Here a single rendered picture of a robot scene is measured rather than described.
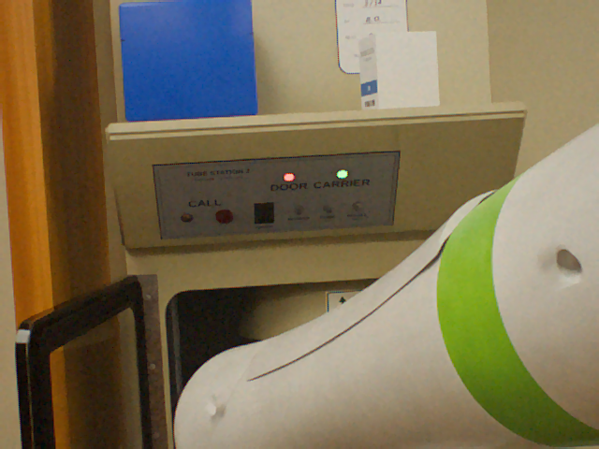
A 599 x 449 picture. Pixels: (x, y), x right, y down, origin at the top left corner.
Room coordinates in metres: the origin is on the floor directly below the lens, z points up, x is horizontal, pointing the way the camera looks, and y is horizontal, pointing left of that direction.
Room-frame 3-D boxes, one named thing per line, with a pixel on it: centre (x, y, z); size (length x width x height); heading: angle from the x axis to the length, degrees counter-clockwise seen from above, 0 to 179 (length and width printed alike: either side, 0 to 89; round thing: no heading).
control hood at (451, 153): (0.95, -0.01, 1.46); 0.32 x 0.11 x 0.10; 94
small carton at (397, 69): (0.96, -0.08, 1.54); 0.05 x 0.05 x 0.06; 12
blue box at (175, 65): (0.94, 0.08, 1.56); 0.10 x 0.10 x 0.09; 4
